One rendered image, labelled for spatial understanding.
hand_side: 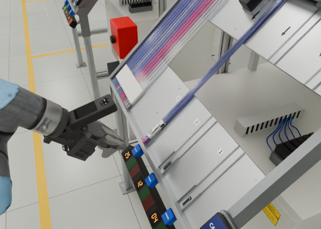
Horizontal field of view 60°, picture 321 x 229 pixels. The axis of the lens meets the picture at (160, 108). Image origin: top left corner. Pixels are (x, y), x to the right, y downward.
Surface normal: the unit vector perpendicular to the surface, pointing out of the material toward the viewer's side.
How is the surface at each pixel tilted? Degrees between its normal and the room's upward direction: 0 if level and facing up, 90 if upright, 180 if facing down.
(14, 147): 0
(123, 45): 90
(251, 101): 0
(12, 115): 88
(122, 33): 90
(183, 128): 43
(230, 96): 0
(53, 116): 63
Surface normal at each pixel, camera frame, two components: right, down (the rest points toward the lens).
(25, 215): 0.00, -0.78
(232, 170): -0.63, -0.41
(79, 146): 0.39, 0.57
